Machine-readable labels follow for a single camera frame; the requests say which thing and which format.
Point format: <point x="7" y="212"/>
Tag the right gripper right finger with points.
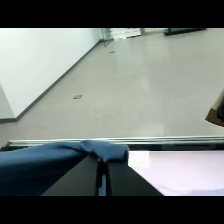
<point x="128" y="181"/>

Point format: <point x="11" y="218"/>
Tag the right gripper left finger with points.
<point x="78" y="180"/>

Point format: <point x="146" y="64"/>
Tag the blue garment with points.
<point x="36" y="166"/>

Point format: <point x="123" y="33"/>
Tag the silver frame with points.
<point x="166" y="141"/>

